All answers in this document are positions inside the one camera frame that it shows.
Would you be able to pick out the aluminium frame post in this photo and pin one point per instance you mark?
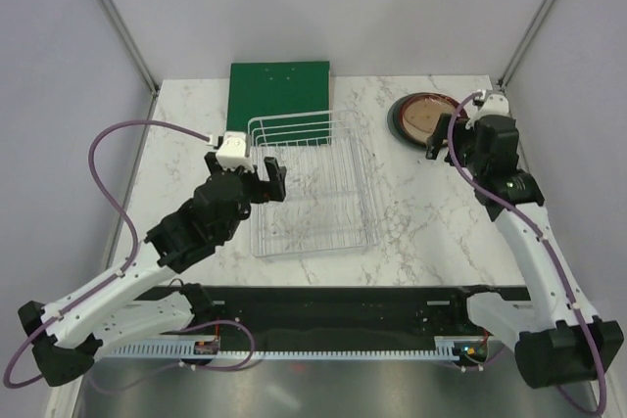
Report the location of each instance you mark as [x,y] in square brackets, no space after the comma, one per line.
[527,39]
[116,21]

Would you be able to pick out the green cutting board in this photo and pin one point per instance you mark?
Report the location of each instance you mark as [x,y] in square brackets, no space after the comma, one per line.
[284,103]

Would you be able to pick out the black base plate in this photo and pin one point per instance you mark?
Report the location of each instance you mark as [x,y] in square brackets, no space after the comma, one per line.
[398,313]

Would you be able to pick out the red and black plate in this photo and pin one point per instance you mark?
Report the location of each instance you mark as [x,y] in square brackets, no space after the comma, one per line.
[435,95]

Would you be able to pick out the white wire dish rack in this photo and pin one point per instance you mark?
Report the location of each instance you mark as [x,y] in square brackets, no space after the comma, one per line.
[329,204]

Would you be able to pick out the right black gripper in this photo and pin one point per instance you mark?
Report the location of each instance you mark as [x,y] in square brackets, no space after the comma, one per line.
[435,141]

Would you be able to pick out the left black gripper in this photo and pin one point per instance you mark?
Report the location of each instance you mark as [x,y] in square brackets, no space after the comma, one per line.
[265,191]

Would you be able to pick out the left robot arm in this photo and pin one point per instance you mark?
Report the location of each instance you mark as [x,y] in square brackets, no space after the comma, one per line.
[70,335]

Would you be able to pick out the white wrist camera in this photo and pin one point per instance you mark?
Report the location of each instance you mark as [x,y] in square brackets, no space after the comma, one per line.
[490,102]
[233,150]

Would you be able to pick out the dark teal plate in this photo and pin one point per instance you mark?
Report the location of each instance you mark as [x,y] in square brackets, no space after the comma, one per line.
[398,134]

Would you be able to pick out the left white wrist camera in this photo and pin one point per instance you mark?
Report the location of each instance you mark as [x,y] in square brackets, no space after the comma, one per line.
[233,150]

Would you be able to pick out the light green-grey plate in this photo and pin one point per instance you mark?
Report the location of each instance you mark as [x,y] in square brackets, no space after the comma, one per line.
[390,120]

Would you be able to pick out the right aluminium frame post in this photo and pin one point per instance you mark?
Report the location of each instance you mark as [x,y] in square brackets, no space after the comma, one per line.
[527,39]

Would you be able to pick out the left aluminium frame post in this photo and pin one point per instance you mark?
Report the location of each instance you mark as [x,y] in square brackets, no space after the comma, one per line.
[116,21]

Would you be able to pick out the pink-brown plate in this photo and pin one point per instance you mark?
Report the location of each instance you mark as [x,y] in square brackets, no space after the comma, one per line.
[420,116]

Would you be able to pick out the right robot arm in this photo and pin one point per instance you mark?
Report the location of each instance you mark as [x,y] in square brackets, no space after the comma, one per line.
[562,339]

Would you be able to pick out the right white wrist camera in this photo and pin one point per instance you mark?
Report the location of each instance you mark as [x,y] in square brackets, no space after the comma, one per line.
[490,102]

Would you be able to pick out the white slotted cable duct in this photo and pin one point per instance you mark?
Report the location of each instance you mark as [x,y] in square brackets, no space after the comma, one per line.
[308,348]

